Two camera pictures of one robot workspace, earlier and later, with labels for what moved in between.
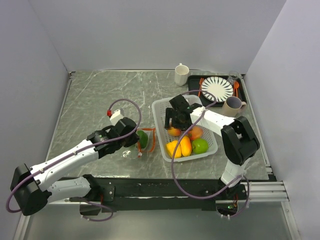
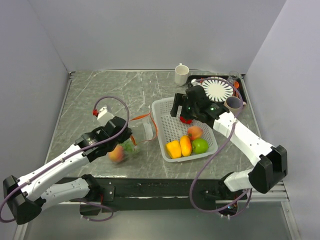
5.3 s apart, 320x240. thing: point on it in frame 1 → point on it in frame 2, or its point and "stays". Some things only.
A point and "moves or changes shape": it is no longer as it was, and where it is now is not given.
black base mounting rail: [154, 194] stays
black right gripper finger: [168, 115] → [178, 101]
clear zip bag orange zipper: [146, 143] moves or changes shape
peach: [195, 132] stays
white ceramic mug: [181, 73] stays
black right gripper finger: [175, 123] → [185, 114]
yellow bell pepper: [170, 147] stays
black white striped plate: [220, 87] stays
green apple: [200, 146] stays
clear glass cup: [233, 76] stays
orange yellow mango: [186, 146] stays
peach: [174, 132] → [117, 155]
